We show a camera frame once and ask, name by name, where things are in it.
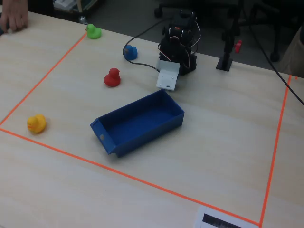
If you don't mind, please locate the bare person hand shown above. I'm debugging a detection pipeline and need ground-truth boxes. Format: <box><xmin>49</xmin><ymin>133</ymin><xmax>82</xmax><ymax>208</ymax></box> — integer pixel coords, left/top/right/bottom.
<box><xmin>0</xmin><ymin>0</ymin><xmax>29</xmax><ymax>33</ymax></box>

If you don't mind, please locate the red rubber duck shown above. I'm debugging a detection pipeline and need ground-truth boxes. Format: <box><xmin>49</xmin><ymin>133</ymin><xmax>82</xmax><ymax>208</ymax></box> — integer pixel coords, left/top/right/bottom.
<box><xmin>104</xmin><ymin>67</ymin><xmax>121</xmax><ymax>88</ymax></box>

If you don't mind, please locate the green rubber duck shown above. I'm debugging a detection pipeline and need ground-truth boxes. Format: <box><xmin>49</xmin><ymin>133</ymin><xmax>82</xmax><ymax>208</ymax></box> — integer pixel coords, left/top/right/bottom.
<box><xmin>86</xmin><ymin>23</ymin><xmax>103</xmax><ymax>40</ymax></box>

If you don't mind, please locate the yellow rubber duck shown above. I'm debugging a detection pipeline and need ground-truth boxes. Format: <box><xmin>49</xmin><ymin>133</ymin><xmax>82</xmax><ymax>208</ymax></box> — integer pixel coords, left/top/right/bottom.
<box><xmin>27</xmin><ymin>114</ymin><xmax>47</xmax><ymax>134</ymax></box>

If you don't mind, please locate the blue rubber duck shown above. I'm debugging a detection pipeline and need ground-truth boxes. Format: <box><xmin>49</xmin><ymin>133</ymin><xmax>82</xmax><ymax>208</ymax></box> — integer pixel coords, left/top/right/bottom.
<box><xmin>123</xmin><ymin>45</ymin><xmax>138</xmax><ymax>61</ymax></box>

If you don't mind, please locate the blue plastic box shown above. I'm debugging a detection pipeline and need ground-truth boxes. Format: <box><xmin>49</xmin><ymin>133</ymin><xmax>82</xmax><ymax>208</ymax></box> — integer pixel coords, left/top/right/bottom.
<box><xmin>89</xmin><ymin>89</ymin><xmax>185</xmax><ymax>158</ymax></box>

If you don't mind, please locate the white papers stack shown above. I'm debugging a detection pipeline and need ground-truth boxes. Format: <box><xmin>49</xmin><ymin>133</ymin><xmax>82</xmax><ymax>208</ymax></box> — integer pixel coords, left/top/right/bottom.
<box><xmin>53</xmin><ymin>0</ymin><xmax>79</xmax><ymax>10</ymax></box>

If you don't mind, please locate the black office chair base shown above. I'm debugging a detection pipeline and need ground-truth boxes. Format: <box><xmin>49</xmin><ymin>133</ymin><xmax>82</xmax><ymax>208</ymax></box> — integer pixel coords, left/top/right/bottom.
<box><xmin>153</xmin><ymin>0</ymin><xmax>172</xmax><ymax>19</ymax></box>
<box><xmin>244</xmin><ymin>0</ymin><xmax>300</xmax><ymax>63</ymax></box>

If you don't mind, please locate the person in beige clothing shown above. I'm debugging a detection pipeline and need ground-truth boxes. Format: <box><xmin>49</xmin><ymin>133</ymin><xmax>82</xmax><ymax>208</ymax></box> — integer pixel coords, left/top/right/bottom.
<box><xmin>284</xmin><ymin>25</ymin><xmax>304</xmax><ymax>75</ymax></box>

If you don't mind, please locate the white paper with black bar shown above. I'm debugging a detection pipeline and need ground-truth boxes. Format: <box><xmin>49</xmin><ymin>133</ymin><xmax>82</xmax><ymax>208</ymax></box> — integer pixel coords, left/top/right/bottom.
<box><xmin>193</xmin><ymin>206</ymin><xmax>261</xmax><ymax>228</ymax></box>

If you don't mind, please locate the black cable on table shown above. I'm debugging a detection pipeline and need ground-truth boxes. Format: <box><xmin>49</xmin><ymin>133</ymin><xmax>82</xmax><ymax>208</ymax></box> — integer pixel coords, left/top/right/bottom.
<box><xmin>122</xmin><ymin>17</ymin><xmax>174</xmax><ymax>72</ymax></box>

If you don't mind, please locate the black camera stand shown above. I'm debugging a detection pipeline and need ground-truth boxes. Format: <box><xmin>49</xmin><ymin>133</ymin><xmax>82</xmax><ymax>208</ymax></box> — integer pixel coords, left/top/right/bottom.
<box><xmin>215</xmin><ymin>0</ymin><xmax>244</xmax><ymax>71</ymax></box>

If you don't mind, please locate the long black hanging cable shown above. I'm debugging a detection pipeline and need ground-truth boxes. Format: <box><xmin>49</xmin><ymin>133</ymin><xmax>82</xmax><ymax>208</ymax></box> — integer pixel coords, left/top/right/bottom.
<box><xmin>239</xmin><ymin>0</ymin><xmax>304</xmax><ymax>106</ymax></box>

